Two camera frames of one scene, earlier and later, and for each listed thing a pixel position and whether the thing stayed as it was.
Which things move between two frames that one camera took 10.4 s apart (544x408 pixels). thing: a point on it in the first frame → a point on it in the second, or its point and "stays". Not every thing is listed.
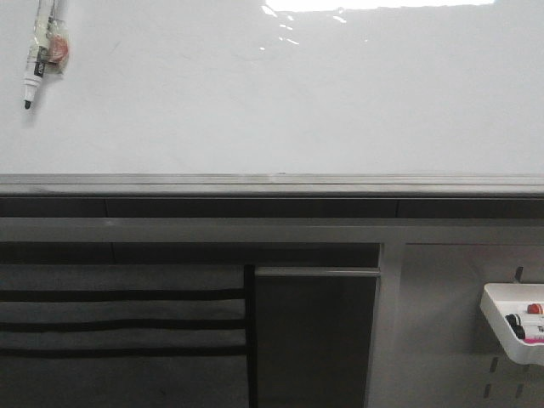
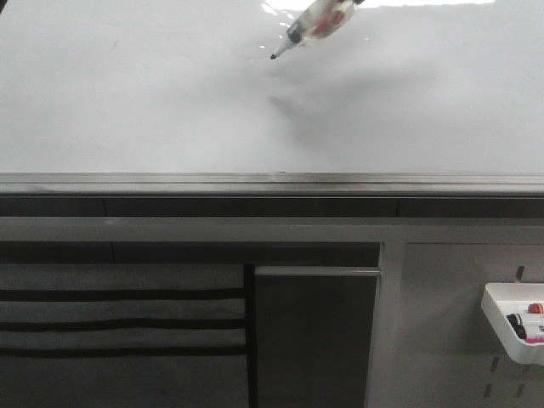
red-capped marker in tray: (535, 308) stays
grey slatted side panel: (127, 336) stays
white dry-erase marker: (49, 51) → (321, 19)
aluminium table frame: (432, 346) stays
